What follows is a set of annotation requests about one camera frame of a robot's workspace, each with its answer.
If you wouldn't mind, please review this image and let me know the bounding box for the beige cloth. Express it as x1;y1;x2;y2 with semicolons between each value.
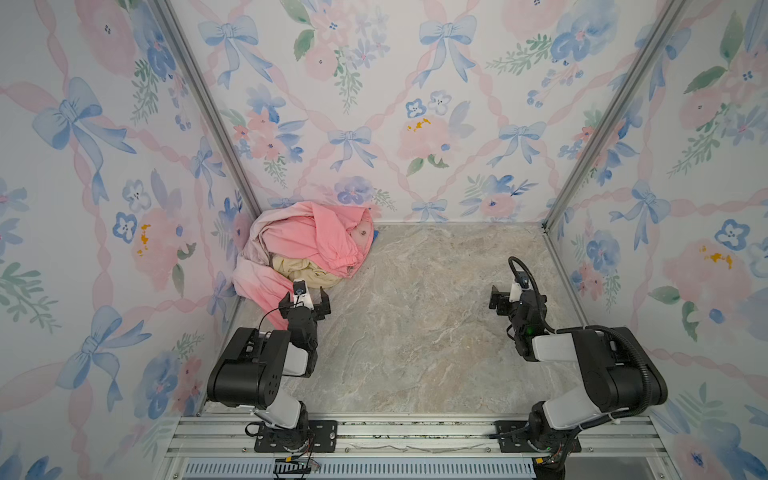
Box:
271;255;341;289

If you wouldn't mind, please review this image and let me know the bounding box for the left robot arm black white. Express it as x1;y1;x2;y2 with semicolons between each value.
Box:
206;281;331;455

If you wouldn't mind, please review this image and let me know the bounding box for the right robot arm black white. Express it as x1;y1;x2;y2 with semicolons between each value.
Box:
489;288;668;470

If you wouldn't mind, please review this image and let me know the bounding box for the pink cloth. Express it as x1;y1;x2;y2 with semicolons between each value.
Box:
233;201;374;330

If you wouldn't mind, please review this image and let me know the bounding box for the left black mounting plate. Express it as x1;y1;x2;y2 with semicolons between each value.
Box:
246;420;338;455

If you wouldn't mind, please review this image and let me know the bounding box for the black mounting plate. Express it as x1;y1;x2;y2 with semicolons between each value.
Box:
489;420;568;456
246;420;338;455

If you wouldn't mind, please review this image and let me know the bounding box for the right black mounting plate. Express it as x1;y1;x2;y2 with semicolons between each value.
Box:
489;420;568;456

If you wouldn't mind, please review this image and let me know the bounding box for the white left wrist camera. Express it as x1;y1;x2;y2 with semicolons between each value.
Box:
292;279;314;310

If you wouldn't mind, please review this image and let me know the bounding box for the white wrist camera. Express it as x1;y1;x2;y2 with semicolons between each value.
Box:
509;278;530;302
292;279;314;310

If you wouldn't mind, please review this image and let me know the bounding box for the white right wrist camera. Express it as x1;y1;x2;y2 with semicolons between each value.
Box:
509;278;530;302

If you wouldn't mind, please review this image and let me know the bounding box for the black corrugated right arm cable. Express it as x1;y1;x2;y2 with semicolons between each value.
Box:
507;256;655;421

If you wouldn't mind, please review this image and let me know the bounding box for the left aluminium corner post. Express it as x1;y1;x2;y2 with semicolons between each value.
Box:
148;0;261;217

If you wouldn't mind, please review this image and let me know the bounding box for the aluminium corner post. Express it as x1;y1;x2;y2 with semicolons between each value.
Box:
541;0;688;234
148;0;261;217

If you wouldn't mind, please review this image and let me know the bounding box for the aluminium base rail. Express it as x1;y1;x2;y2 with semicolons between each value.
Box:
155;413;680;479

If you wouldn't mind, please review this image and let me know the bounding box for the right aluminium corner post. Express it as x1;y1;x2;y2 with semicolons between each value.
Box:
541;0;688;234

